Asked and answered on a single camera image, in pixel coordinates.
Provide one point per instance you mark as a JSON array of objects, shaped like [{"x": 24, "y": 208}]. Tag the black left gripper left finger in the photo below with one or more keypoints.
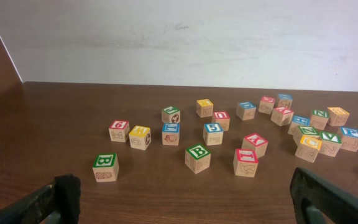
[{"x": 61, "y": 196}]

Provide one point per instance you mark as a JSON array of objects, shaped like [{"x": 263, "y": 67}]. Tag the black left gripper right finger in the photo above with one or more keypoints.
[{"x": 315, "y": 198}]

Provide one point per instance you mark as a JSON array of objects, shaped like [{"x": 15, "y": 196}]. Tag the yellow S block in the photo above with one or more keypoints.
[{"x": 337, "y": 116}]

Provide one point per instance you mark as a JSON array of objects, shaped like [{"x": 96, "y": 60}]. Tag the yellow C block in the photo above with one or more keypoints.
[{"x": 308, "y": 148}]

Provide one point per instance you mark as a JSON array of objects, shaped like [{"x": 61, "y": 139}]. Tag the green B block far left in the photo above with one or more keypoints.
[{"x": 106, "y": 167}]

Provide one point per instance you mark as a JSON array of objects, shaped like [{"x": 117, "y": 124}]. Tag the green b block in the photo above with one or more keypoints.
[
  {"x": 106, "y": 167},
  {"x": 197, "y": 158}
]

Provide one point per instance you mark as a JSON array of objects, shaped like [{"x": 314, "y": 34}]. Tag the green V block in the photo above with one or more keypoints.
[{"x": 331, "y": 143}]

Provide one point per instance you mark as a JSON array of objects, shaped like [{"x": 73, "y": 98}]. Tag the green Z block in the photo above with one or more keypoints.
[{"x": 308, "y": 131}]

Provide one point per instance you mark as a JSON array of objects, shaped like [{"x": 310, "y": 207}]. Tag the blue P block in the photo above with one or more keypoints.
[{"x": 349, "y": 138}]

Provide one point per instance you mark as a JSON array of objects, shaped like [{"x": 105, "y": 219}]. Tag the red I block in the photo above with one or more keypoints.
[{"x": 245, "y": 163}]

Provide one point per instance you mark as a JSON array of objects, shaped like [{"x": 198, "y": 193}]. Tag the blue H block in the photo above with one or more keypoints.
[{"x": 298, "y": 121}]

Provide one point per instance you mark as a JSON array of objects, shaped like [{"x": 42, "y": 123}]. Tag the green N block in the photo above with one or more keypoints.
[{"x": 319, "y": 119}]

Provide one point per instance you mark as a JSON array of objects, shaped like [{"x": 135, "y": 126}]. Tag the red Y block lower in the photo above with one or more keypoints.
[{"x": 256, "y": 143}]

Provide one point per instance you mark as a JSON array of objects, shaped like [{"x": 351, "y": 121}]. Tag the red y block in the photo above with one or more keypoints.
[
  {"x": 282, "y": 116},
  {"x": 256, "y": 143}
]

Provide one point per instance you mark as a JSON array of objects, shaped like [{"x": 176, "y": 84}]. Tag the red Y block upper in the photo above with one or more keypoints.
[{"x": 282, "y": 116}]

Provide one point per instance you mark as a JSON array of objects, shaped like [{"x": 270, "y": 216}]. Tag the red 6 block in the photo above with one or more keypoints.
[{"x": 119, "y": 130}]

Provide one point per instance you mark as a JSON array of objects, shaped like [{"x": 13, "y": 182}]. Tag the blue X block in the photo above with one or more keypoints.
[{"x": 284, "y": 100}]

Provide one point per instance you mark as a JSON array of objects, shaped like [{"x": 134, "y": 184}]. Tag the red Q block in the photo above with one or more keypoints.
[{"x": 266, "y": 105}]

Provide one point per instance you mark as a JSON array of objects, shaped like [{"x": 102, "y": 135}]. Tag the blue D block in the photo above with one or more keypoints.
[{"x": 245, "y": 110}]

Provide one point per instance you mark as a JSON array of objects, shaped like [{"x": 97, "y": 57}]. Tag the blue 5 block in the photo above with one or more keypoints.
[{"x": 213, "y": 134}]

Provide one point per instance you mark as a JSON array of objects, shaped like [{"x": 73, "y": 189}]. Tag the green B block centre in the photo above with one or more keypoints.
[{"x": 197, "y": 158}]

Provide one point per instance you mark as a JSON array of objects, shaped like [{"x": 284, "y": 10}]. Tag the red U block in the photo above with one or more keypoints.
[{"x": 222, "y": 118}]

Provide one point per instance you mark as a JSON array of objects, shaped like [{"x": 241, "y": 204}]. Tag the blue T block left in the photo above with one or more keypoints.
[{"x": 171, "y": 134}]

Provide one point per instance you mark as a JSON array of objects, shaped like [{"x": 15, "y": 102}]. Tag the green J block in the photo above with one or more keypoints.
[{"x": 171, "y": 114}]

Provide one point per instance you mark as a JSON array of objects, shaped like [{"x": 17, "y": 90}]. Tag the yellow block upper left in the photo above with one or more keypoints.
[{"x": 204, "y": 108}]

